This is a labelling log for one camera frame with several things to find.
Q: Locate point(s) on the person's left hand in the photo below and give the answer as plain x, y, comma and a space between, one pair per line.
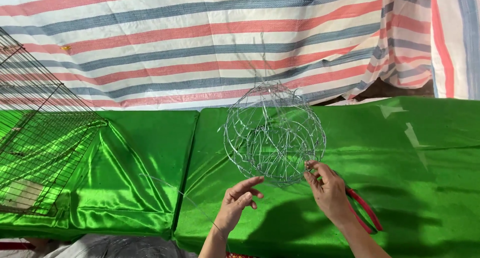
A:
233, 209

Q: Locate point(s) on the striped red blue tarpaulin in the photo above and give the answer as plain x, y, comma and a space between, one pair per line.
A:
187, 44

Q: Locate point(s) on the person's right hand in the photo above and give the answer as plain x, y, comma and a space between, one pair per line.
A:
330, 194

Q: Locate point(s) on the green satin cloth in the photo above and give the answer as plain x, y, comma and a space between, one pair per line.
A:
412, 183
112, 183

